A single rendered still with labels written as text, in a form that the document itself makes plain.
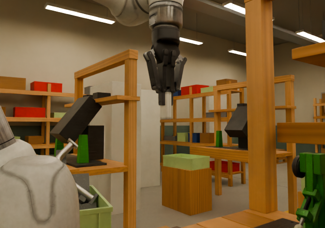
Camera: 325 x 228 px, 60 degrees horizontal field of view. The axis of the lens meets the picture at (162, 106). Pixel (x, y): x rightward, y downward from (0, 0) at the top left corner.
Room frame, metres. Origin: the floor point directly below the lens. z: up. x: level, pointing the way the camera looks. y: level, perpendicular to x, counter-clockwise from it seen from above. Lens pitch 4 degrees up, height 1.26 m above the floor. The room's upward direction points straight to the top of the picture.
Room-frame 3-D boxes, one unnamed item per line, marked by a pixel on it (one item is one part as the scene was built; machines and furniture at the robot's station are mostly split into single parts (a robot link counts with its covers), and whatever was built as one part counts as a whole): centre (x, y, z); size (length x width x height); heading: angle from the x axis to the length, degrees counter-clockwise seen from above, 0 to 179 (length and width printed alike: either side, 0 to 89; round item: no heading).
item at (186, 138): (6.99, -0.84, 1.13); 2.48 x 0.54 x 2.27; 37
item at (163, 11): (0.73, -0.01, 1.54); 0.09 x 0.09 x 0.06
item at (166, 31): (0.73, -0.01, 1.47); 0.08 x 0.07 x 0.09; 125
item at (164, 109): (0.73, -0.01, 1.31); 0.03 x 0.01 x 0.07; 35
